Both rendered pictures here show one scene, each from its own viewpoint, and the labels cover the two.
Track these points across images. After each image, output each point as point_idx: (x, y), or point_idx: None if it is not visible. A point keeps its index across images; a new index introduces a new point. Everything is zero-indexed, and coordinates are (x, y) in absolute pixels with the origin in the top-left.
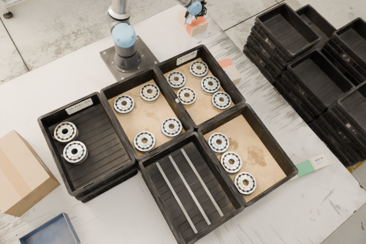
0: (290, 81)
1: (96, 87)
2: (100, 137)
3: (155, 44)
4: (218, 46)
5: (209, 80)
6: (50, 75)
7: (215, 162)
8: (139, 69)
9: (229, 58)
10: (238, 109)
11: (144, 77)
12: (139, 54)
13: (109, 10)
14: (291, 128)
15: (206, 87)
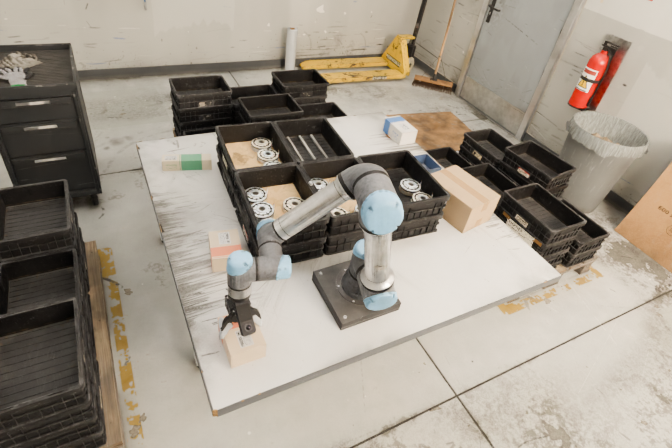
0: (83, 313)
1: (398, 270)
2: None
3: (314, 316)
4: (211, 298)
5: (261, 211)
6: (461, 293)
7: (287, 143)
8: (343, 268)
9: (213, 255)
10: (246, 168)
11: (343, 221)
12: (344, 275)
13: (392, 272)
14: (173, 194)
15: (268, 206)
